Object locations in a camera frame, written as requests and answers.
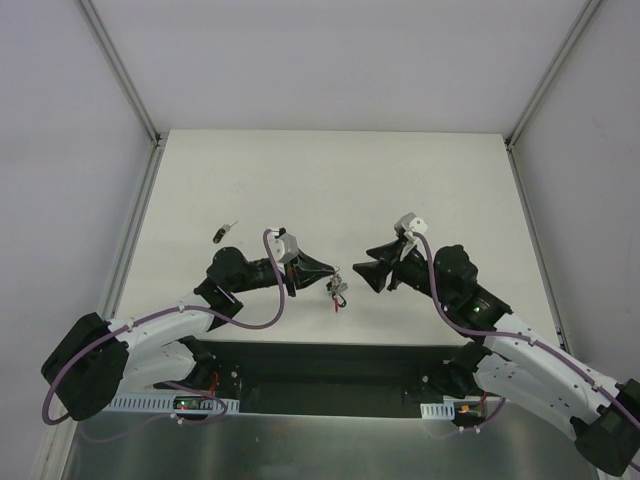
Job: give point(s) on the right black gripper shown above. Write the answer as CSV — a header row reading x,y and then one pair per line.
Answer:
x,y
393,268

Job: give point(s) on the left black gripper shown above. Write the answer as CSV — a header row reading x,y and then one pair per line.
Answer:
x,y
291,275

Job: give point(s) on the key organiser with red handle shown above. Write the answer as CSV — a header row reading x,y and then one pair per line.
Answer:
x,y
336,288

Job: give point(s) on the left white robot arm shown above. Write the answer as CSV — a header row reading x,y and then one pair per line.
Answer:
x,y
98,359

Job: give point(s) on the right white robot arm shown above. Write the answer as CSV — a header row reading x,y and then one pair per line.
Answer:
x,y
506,357

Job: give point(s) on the key with black head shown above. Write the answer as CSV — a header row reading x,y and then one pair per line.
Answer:
x,y
222,232

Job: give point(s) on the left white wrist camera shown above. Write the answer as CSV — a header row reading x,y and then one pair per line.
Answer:
x,y
283,246

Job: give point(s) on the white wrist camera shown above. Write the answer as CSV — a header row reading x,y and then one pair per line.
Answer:
x,y
407,228
283,246

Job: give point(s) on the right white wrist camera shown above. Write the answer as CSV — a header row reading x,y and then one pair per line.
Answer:
x,y
407,228

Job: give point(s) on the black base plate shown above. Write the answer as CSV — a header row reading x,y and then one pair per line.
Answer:
x,y
377,381

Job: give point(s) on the right white cable duct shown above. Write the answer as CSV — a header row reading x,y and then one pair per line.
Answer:
x,y
438,411

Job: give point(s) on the white cable duct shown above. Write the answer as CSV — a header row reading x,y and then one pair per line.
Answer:
x,y
438,411
171,403

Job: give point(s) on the left white cable duct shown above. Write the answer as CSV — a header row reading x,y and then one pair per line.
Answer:
x,y
171,403

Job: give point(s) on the right aluminium frame post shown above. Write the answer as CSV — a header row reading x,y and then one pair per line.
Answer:
x,y
578,29

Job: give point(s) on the aluminium frame post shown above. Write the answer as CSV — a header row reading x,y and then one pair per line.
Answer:
x,y
578,29
105,43

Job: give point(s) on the left aluminium frame post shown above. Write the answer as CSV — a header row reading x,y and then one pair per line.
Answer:
x,y
105,43

